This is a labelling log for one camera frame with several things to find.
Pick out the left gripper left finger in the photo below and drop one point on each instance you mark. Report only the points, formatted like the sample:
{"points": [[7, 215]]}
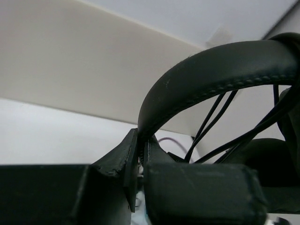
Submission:
{"points": [[101, 193]]}

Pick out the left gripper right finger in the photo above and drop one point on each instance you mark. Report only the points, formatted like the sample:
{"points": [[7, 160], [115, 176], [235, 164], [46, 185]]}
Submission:
{"points": [[200, 194]]}

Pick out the black headset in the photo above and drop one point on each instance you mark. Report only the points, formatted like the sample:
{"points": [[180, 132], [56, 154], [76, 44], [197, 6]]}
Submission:
{"points": [[229, 68]]}

